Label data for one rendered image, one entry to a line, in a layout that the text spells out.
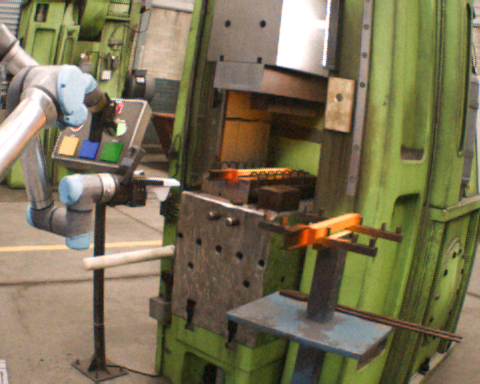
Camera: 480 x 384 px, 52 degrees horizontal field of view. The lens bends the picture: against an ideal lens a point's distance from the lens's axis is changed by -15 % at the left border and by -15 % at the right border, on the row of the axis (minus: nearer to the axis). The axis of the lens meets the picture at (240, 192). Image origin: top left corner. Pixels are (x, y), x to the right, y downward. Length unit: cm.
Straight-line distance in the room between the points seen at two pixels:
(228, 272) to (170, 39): 934
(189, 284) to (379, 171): 74
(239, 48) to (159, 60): 900
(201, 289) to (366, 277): 55
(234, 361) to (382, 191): 74
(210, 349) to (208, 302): 18
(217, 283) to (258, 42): 79
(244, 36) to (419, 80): 68
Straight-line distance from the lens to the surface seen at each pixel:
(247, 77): 183
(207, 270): 188
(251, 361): 186
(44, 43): 649
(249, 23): 186
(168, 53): 1095
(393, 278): 215
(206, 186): 193
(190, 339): 202
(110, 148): 206
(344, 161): 178
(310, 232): 126
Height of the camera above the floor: 125
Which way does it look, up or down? 9 degrees down
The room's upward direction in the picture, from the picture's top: 7 degrees clockwise
